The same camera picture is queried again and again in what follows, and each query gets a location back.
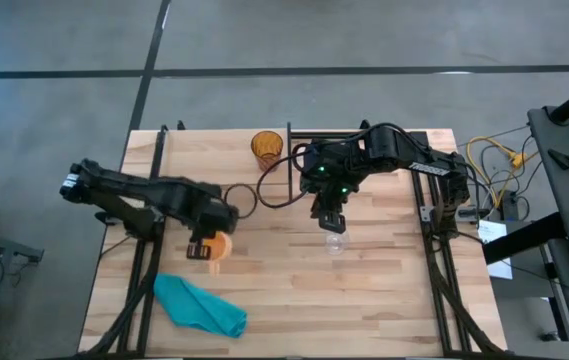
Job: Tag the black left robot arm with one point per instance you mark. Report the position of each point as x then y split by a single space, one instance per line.
129 192

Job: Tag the black diagonal beam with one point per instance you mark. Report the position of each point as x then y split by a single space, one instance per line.
524 237

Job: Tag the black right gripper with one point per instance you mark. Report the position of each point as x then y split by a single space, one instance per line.
331 197

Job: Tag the clear footed glass cup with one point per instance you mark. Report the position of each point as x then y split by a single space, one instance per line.
336 244

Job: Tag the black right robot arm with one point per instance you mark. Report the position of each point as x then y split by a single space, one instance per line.
399 150

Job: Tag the black aluminium frame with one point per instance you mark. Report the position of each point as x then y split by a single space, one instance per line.
149 300
434 280

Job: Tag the teal cloth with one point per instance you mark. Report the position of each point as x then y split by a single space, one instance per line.
189 305

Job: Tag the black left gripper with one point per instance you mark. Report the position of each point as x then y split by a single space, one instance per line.
214 220

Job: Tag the white paper sheet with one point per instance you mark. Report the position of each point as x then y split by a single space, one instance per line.
494 231

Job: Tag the silver frame bracket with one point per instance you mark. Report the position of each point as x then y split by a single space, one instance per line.
426 214

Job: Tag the amber ribbed plastic tumbler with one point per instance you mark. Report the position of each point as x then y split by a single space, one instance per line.
266 145

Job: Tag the black power box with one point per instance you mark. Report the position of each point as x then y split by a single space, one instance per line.
514 205

